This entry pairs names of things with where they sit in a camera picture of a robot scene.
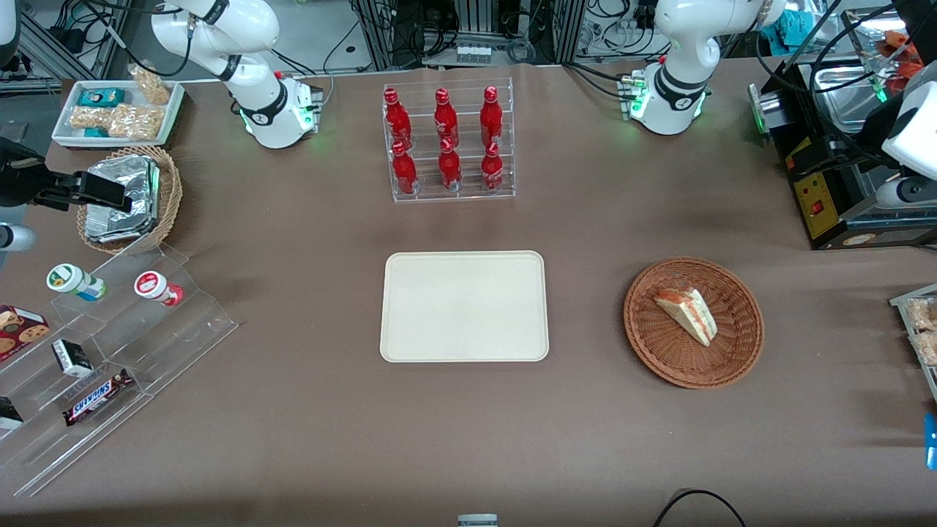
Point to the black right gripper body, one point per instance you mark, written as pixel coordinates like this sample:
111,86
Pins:
20,184

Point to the triangle sandwich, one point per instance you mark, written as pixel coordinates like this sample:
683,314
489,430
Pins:
688,313

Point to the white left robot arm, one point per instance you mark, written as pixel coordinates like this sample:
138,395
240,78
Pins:
677,80

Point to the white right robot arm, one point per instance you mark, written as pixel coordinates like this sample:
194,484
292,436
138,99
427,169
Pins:
252,58

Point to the shiny metal tray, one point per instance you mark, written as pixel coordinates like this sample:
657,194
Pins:
842,95

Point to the white rectangular snack tray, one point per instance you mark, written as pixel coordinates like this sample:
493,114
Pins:
66,135

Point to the deep tan wicker basket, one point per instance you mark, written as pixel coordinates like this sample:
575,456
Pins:
170,197

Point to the grey tray with snacks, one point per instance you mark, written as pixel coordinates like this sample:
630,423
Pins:
902,298

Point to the flat brown wicker basket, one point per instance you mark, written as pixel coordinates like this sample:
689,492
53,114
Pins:
659,344

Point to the beige plastic tray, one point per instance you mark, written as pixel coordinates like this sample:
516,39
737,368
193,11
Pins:
464,307

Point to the silver foil packet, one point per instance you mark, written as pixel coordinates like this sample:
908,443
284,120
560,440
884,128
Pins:
117,225
135,176

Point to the black machine with yellow labels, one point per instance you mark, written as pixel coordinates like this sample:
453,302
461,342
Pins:
849,212

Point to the small teal snack packet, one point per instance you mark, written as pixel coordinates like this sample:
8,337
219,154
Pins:
96,132

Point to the clear bag of nut snack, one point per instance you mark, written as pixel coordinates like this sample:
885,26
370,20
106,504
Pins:
152,86
89,117
135,122

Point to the green lid yogurt cup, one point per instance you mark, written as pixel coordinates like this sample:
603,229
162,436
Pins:
73,281

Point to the large teal snack packet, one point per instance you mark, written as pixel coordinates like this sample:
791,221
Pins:
101,97

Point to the red lid yogurt cup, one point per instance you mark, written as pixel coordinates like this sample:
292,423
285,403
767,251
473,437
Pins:
155,287

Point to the teal bag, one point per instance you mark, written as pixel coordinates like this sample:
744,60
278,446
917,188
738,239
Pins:
794,28

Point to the red cookie box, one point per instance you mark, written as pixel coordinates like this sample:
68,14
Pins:
20,331

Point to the clear acrylic stepped stand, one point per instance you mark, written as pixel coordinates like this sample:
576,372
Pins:
168,344

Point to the small black white box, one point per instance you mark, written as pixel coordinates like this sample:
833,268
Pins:
72,358

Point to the clear bag of puffed snack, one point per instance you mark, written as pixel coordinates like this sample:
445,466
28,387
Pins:
922,313
928,348

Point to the Snickers chocolate bar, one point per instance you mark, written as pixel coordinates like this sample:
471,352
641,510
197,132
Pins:
96,397

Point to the black white packet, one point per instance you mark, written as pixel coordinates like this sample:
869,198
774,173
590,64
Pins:
9,414

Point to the blue object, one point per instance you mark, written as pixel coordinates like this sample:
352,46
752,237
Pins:
931,443

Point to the red cola bottle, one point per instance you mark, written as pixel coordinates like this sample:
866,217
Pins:
491,121
449,168
446,121
492,170
397,121
404,172

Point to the clear acrylic bottle rack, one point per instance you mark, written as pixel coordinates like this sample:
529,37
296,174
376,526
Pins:
468,197

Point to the grey connector block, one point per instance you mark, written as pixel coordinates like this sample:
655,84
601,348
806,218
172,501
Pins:
472,53

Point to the grey metal object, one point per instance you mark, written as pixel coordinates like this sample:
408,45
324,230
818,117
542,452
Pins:
477,520

